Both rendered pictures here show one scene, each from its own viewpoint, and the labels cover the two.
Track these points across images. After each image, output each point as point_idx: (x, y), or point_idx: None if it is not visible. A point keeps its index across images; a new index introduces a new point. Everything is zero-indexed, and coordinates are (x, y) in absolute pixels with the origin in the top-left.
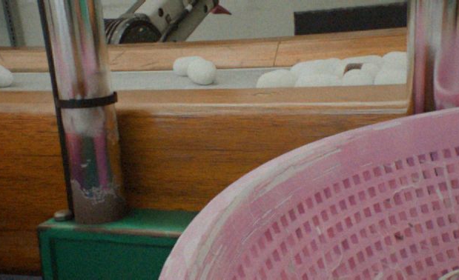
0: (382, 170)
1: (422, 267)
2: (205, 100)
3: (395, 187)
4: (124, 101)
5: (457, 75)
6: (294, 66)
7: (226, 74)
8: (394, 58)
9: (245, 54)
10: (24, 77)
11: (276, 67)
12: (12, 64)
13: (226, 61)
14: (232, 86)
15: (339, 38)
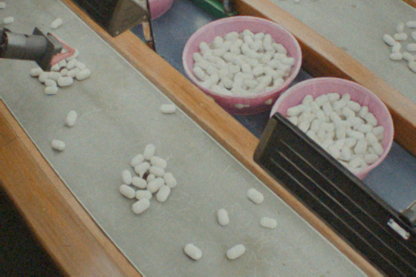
0: None
1: None
2: (130, 36)
3: None
4: (140, 44)
5: None
6: (70, 78)
7: (50, 138)
8: (54, 65)
9: (29, 145)
10: (107, 211)
11: (29, 135)
12: (103, 237)
13: (36, 151)
14: (70, 108)
15: (5, 121)
